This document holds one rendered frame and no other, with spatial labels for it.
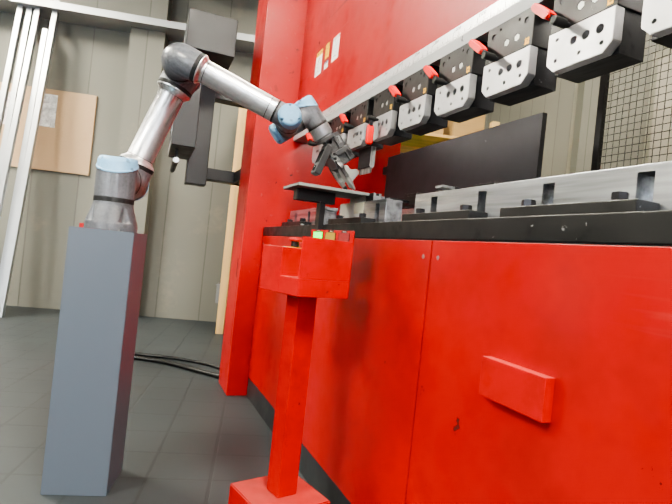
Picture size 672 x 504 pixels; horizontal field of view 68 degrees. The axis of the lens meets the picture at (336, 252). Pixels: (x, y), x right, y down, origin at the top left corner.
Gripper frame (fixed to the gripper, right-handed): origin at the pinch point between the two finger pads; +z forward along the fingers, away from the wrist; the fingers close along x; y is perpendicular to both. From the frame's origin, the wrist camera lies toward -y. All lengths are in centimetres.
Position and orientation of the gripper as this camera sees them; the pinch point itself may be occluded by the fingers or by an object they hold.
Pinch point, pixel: (347, 188)
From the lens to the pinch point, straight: 184.4
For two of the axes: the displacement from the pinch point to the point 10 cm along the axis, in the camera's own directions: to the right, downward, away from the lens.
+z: 5.1, 8.3, 2.4
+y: 7.7, -5.6, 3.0
